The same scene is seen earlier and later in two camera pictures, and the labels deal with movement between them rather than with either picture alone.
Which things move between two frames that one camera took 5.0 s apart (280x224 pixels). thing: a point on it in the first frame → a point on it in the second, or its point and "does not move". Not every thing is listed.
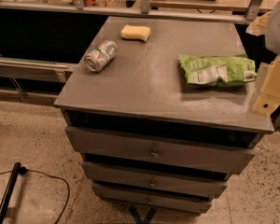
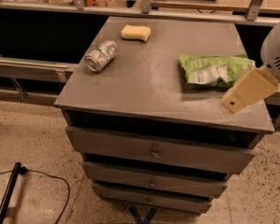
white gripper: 279,32 → 277,51
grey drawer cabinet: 147,139 does not move
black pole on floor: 8,190 does not move
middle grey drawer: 157,180 does not move
